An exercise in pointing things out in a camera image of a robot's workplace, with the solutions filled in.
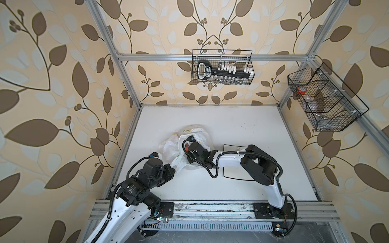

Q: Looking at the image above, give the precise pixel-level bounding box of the black outlined white mat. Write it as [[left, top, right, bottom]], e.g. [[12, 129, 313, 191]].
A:
[[223, 144, 254, 181]]

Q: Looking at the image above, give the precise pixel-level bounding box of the black wire basket back wall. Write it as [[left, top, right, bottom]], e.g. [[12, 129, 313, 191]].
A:
[[191, 49, 255, 86]]

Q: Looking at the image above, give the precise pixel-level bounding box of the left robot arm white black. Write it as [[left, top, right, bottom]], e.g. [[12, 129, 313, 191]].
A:
[[85, 152, 175, 243]]

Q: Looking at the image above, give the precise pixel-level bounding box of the black wire basket right wall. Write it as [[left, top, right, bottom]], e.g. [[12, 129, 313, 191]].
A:
[[287, 63, 369, 132]]

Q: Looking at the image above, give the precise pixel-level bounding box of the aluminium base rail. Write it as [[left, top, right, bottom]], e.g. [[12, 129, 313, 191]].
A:
[[91, 199, 341, 233]]

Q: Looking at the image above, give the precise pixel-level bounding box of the black socket tool set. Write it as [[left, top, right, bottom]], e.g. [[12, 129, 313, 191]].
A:
[[194, 60, 255, 81]]

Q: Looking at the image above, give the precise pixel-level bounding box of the black wire basket wall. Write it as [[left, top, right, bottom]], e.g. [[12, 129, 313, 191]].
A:
[[191, 49, 255, 86], [287, 63, 369, 132]]

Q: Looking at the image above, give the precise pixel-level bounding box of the red capped clear bottle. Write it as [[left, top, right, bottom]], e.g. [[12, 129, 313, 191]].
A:
[[296, 86, 307, 97]]

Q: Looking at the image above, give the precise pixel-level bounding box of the aluminium corner post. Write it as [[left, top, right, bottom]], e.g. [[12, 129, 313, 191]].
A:
[[278, 0, 348, 108]]

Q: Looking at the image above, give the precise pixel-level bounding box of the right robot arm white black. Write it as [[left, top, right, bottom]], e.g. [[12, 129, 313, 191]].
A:
[[182, 136, 298, 221]]

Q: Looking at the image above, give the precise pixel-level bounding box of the white plastic bag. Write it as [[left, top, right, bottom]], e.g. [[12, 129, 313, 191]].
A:
[[157, 125, 213, 175]]

